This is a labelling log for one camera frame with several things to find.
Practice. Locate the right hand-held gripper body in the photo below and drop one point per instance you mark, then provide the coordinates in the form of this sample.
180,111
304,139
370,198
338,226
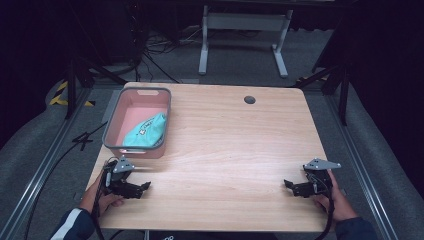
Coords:
320,173

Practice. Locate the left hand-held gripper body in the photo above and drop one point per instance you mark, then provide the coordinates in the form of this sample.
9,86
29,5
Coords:
122,165

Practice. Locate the teal cloth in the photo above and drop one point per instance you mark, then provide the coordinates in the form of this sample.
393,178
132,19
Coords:
146,132

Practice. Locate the pink basin with grey rim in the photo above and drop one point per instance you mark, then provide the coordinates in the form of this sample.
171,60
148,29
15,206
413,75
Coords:
140,100

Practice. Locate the person's left hand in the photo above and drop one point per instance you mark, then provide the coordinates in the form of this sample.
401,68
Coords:
100,200

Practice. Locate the person's right hand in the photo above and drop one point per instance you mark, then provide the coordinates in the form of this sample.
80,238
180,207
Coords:
340,204

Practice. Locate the black tape cross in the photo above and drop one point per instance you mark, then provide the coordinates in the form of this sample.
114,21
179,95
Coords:
82,140

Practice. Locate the black metal stand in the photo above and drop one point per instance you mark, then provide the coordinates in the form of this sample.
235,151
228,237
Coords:
70,86
343,93

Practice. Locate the dark round table grommet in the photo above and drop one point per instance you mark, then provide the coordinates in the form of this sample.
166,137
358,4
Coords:
249,99

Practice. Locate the yellow black hazard tape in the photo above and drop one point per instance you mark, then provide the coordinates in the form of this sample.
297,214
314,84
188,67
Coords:
57,97

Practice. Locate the aluminium floor rail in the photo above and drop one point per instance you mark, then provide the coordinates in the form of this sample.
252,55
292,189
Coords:
363,180
43,170

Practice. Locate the white metal desk frame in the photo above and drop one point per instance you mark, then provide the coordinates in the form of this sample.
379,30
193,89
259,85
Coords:
246,21

